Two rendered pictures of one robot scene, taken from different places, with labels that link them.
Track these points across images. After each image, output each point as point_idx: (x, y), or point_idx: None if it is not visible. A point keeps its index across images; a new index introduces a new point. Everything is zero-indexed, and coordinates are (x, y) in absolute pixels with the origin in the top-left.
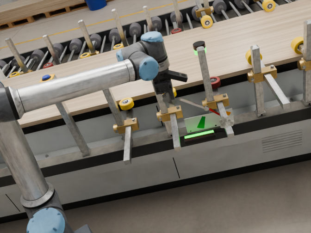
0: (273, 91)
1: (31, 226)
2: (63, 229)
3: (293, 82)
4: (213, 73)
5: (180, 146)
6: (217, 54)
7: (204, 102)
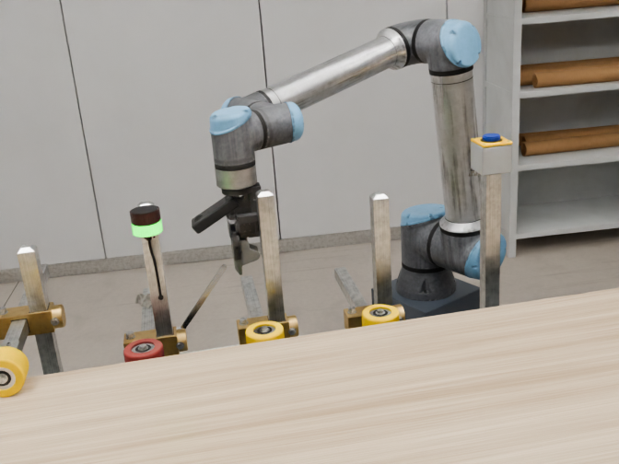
0: None
1: (438, 205)
2: (400, 224)
3: None
4: (134, 371)
5: (240, 277)
6: (90, 439)
7: (181, 329)
